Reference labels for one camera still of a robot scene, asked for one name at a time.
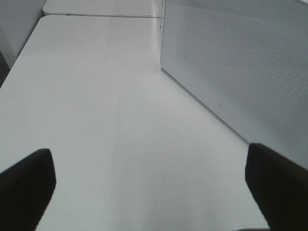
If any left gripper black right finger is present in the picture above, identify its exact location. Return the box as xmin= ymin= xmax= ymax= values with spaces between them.
xmin=245 ymin=143 xmax=308 ymax=231

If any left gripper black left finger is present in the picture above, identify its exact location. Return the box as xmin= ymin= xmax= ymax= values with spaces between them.
xmin=0 ymin=149 xmax=56 ymax=231

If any adjacent white table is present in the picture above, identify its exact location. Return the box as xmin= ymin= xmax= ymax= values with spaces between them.
xmin=42 ymin=0 xmax=164 ymax=18

